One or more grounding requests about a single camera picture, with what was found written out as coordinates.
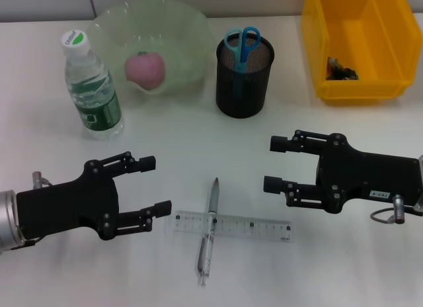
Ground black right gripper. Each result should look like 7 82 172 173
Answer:
262 129 423 216

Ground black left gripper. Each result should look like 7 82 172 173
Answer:
15 151 173 245

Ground clear green-label water bottle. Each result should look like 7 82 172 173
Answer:
60 28 126 141

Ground green plastic wrapper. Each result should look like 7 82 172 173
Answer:
326 56 360 81

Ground pink toy peach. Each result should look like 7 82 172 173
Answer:
124 52 166 90

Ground blue scissors with cover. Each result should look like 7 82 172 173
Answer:
223 26 261 103

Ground grey clear pen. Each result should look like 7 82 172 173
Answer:
197 177 221 287

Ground clear plastic ruler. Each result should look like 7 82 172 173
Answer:
173 210 294 244

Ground black mesh pen holder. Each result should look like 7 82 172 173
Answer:
215 32 276 119

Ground translucent green fruit bowl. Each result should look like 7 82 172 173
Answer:
89 0 214 96

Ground yellow plastic bin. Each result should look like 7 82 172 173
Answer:
300 0 423 105

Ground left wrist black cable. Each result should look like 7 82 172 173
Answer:
32 170 56 189

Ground right wrist grey cable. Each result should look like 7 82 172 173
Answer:
369 194 423 226

